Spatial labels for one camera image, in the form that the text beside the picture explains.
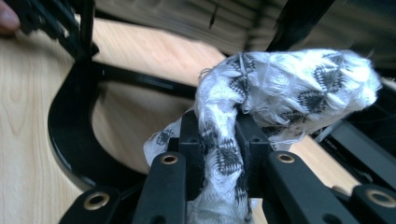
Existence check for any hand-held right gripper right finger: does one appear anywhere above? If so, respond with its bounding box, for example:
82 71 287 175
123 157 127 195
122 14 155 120
236 113 274 199

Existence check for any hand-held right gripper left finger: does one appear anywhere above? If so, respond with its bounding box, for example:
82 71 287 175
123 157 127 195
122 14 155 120
169 109 205 200

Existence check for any white black patterned cloth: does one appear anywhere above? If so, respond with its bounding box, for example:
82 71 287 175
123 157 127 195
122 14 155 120
143 48 382 224

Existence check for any black wavy tray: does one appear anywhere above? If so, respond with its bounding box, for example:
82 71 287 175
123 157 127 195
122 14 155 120
46 0 396 194

